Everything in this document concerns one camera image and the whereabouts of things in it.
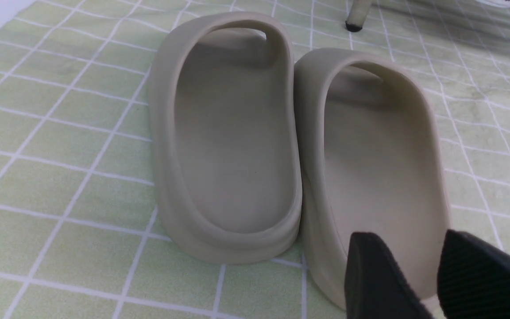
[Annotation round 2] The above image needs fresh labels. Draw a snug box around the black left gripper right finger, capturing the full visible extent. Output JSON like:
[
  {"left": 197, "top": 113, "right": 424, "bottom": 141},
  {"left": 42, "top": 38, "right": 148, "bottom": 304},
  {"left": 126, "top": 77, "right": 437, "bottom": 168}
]
[{"left": 437, "top": 229, "right": 510, "bottom": 319}]

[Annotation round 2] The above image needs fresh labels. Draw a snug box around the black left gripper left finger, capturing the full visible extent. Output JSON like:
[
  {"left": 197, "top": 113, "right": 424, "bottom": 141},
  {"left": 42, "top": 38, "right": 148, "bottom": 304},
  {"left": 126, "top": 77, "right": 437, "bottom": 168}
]
[{"left": 344, "top": 232, "right": 435, "bottom": 319}]

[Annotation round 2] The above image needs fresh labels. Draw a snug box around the metal shoe rack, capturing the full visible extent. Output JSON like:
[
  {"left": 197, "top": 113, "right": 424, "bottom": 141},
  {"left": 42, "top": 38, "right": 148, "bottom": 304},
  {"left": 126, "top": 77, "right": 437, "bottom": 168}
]
[{"left": 345, "top": 0, "right": 373, "bottom": 32}]

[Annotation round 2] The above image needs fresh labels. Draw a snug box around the tan slide slipper right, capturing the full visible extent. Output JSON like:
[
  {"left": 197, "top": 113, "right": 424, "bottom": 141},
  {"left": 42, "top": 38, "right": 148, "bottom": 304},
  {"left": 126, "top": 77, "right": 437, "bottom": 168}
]
[{"left": 294, "top": 48, "right": 451, "bottom": 312}]

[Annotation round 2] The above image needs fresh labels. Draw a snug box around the tan slide slipper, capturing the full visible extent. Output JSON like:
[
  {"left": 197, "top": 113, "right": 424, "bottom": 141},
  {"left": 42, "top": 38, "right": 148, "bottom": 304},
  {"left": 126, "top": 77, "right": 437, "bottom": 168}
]
[
  {"left": 294, "top": 48, "right": 451, "bottom": 312},
  {"left": 147, "top": 12, "right": 303, "bottom": 264}
]

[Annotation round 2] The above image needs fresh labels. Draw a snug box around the tan slide slipper left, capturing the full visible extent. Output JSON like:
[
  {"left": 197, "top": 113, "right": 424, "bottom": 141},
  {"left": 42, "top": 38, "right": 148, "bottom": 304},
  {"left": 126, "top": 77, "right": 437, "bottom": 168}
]
[{"left": 147, "top": 12, "right": 303, "bottom": 264}]

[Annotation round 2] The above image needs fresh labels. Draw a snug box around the navy sneaker left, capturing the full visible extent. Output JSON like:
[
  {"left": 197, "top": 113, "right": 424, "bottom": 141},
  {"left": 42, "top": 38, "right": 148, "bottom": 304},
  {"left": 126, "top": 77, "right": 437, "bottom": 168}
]
[{"left": 476, "top": 0, "right": 510, "bottom": 8}]

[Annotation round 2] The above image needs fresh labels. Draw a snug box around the green checkered floor mat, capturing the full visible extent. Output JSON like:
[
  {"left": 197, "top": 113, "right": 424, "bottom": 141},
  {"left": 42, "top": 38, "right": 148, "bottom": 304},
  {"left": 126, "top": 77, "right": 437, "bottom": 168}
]
[{"left": 0, "top": 0, "right": 510, "bottom": 319}]

